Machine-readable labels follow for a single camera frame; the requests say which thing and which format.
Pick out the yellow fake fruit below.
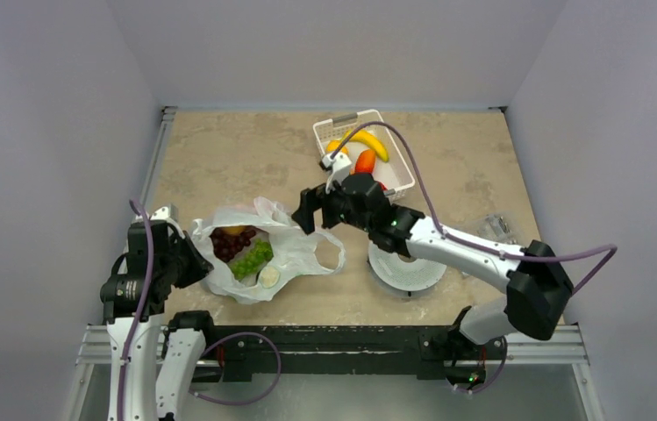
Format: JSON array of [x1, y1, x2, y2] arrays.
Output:
[[221, 225, 247, 237]]

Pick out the white plastic bag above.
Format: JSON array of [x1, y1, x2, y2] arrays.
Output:
[[190, 196, 346, 304]]

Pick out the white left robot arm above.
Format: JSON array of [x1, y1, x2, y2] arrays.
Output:
[[100, 212, 218, 420]]

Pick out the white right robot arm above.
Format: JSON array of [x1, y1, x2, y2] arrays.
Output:
[[292, 174, 574, 357]]

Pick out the red fake mango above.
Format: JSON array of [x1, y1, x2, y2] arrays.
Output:
[[353, 149, 377, 174]]

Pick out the dark red fake grapes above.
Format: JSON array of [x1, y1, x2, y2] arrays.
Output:
[[210, 225, 257, 263]]

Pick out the orange fake papaya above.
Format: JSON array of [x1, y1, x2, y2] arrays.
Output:
[[325, 139, 349, 155]]

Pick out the yellow fake banana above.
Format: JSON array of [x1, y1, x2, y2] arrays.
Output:
[[349, 130, 389, 162]]

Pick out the green fake grapes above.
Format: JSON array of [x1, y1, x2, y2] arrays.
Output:
[[229, 239, 274, 281]]

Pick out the white round fake fruit slice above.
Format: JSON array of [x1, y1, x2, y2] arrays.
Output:
[[258, 266, 281, 289]]

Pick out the white perforated plastic basket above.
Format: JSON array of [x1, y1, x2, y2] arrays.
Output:
[[312, 109, 416, 201]]

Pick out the white round perforated plate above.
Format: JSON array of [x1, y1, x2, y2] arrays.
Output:
[[367, 242, 446, 299]]

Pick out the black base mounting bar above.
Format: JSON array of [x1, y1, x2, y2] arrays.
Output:
[[193, 325, 505, 385]]

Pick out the clear plastic screw box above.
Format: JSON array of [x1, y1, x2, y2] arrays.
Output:
[[472, 213, 518, 245]]

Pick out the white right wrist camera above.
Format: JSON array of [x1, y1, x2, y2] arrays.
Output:
[[320, 151, 353, 194]]

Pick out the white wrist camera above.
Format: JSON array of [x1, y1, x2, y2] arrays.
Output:
[[320, 151, 353, 194], [147, 203, 178, 223]]

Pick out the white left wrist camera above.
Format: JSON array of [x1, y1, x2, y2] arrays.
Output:
[[147, 203, 178, 223]]

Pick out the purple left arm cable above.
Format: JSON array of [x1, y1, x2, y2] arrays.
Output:
[[116, 199, 282, 421]]

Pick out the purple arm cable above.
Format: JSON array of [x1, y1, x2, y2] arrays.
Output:
[[116, 199, 282, 421], [327, 120, 619, 396]]

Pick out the aluminium table edge rail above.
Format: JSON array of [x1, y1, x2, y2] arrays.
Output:
[[104, 106, 178, 315]]

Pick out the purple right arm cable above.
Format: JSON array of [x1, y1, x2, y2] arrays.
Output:
[[327, 120, 619, 396]]

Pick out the aluminium front frame rail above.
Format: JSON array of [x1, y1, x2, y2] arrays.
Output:
[[75, 325, 589, 365]]

